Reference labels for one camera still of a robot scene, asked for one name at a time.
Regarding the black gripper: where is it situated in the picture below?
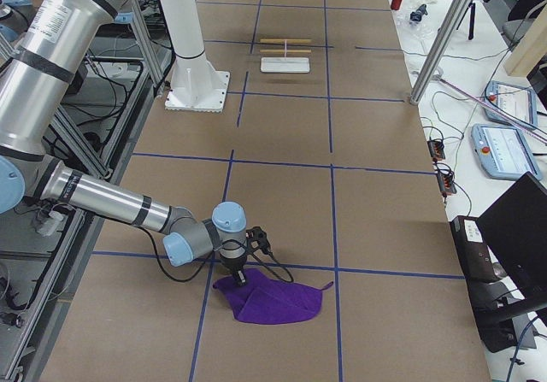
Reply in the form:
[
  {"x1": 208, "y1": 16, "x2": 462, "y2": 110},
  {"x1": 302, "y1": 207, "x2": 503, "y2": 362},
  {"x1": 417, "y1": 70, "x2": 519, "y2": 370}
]
[{"x1": 220, "y1": 239, "x2": 247, "y2": 287}]

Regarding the purple towel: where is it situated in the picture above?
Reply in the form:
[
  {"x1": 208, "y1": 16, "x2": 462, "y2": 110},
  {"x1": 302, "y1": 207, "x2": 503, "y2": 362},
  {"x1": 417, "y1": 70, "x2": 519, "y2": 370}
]
[{"x1": 213, "y1": 268, "x2": 333, "y2": 325}]

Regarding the white towel rack base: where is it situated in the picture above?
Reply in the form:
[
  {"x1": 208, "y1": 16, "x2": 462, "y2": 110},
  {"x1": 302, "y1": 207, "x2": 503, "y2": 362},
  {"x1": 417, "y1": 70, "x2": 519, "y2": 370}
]
[{"x1": 260, "y1": 57, "x2": 310, "y2": 73}]

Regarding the orange connector board near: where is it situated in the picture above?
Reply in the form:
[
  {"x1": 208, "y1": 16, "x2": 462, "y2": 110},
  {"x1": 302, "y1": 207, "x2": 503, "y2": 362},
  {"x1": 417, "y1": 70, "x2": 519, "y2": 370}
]
[{"x1": 434, "y1": 162, "x2": 457, "y2": 198}]

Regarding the orange connector board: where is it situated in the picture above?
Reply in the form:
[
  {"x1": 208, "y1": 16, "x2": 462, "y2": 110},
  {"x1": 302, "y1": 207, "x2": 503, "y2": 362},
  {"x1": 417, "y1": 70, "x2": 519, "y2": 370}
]
[
  {"x1": 434, "y1": 162, "x2": 457, "y2": 198},
  {"x1": 427, "y1": 138, "x2": 445, "y2": 162}
]

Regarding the black box with label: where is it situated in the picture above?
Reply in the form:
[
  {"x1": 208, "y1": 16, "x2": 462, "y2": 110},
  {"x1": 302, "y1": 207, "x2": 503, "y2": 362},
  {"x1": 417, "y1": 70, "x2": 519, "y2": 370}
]
[{"x1": 450, "y1": 215, "x2": 501, "y2": 284}]

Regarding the orange connector board far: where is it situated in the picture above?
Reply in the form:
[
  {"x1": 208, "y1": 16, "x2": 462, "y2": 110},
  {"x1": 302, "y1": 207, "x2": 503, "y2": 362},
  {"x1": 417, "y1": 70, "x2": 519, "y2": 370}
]
[{"x1": 427, "y1": 138, "x2": 445, "y2": 162}]

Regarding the black monitor on stand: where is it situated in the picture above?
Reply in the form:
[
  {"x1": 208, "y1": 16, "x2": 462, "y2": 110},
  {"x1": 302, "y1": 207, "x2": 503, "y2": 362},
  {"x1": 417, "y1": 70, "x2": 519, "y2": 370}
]
[{"x1": 468, "y1": 173, "x2": 546, "y2": 352}]

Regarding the reacher grabber stick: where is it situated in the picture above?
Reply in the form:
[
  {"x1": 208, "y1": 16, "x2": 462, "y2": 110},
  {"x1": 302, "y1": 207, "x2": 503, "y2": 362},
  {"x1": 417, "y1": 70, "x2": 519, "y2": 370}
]
[{"x1": 432, "y1": 74, "x2": 546, "y2": 145}]

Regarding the near teach pendant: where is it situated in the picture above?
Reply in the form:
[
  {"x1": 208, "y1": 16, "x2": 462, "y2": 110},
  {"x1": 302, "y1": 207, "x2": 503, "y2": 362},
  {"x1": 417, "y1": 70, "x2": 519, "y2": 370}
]
[{"x1": 471, "y1": 124, "x2": 543, "y2": 180}]

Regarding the teach pendant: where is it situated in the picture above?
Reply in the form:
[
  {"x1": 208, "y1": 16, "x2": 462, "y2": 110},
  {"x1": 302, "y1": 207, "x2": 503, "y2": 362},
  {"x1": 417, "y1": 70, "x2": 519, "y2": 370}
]
[
  {"x1": 471, "y1": 124, "x2": 543, "y2": 180},
  {"x1": 484, "y1": 80, "x2": 538, "y2": 128}
]

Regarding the clear plastic wrapper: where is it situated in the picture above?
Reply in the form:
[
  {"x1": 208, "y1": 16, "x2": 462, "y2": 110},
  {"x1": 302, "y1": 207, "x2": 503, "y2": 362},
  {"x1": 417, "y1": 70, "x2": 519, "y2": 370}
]
[{"x1": 393, "y1": 3, "x2": 438, "y2": 40}]

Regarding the folded dark plaid umbrella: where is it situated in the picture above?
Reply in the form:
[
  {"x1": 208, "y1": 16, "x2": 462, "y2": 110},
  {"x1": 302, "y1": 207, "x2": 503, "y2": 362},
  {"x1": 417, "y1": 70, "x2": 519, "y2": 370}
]
[{"x1": 409, "y1": 3, "x2": 428, "y2": 23}]

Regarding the far teach pendant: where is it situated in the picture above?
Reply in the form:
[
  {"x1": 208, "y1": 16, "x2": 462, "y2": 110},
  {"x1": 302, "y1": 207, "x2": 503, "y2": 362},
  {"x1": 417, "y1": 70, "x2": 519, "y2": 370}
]
[{"x1": 484, "y1": 80, "x2": 538, "y2": 128}]

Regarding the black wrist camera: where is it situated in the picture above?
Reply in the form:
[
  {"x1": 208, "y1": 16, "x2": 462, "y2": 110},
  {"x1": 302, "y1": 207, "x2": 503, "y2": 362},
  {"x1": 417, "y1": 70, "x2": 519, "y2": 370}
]
[{"x1": 246, "y1": 226, "x2": 272, "y2": 255}]

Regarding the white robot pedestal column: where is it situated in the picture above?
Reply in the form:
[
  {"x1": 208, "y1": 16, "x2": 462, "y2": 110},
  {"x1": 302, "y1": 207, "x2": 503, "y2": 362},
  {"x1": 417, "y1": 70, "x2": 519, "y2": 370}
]
[{"x1": 160, "y1": 0, "x2": 230, "y2": 113}]

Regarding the aluminium frame post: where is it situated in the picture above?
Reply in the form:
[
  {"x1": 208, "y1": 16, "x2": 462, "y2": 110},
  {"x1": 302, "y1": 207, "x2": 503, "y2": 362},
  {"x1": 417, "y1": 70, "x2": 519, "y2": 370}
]
[{"x1": 409, "y1": 0, "x2": 471, "y2": 105}]

